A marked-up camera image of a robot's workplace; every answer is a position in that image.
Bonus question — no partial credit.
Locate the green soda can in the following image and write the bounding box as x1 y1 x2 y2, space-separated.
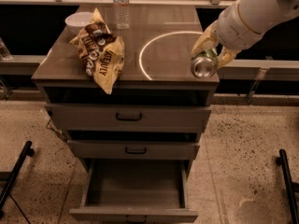
191 49 218 78

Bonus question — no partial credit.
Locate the black drawer handle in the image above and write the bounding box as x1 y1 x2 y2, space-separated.
115 113 142 121
125 147 147 155

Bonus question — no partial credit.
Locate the clear plastic water bottle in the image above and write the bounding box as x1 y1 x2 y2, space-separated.
113 0 130 30

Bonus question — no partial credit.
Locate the black left base leg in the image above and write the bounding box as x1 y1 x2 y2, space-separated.
0 141 35 217

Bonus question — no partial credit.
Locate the black top drawer handle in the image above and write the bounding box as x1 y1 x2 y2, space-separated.
115 113 142 121

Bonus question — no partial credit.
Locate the black right base leg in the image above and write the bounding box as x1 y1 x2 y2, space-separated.
276 149 299 224

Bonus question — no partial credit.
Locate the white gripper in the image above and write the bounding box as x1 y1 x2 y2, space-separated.
191 0 263 69

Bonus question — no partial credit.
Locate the grey top drawer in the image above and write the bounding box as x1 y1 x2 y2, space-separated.
45 104 210 133

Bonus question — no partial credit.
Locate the grey middle drawer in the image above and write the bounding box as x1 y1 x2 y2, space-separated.
67 140 199 161

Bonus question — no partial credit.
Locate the grey open bottom drawer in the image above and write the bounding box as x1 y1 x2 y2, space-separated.
70 160 198 224

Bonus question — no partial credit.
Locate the yellow brown chip bag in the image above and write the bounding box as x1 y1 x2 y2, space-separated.
70 8 125 94

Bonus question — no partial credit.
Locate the grey drawer cabinet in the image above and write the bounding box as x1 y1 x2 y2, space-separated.
31 4 221 173

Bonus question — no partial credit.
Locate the white bowl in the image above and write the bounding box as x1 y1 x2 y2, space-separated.
65 12 93 35

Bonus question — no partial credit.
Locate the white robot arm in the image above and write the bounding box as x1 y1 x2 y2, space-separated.
191 0 299 72

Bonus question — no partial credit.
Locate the black middle drawer handle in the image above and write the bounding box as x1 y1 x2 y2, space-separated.
125 147 147 155

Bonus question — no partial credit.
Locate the black base leg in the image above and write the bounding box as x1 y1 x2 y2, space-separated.
276 149 299 224
0 141 35 217

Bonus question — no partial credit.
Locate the clear cup at left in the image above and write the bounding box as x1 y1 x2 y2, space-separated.
0 37 12 61

